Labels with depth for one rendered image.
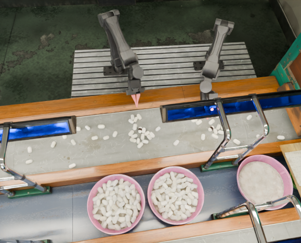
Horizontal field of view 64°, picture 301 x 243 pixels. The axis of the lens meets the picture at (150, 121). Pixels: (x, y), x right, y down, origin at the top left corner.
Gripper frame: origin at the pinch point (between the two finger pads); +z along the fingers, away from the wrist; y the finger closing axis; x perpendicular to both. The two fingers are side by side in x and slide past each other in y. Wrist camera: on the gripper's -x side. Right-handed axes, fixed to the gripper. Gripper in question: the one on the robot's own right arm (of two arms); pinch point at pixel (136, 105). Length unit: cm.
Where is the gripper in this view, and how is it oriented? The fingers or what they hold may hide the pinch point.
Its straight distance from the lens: 129.8
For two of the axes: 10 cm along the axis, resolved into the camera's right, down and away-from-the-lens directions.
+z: 1.0, 9.7, 2.3
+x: -1.0, -2.2, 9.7
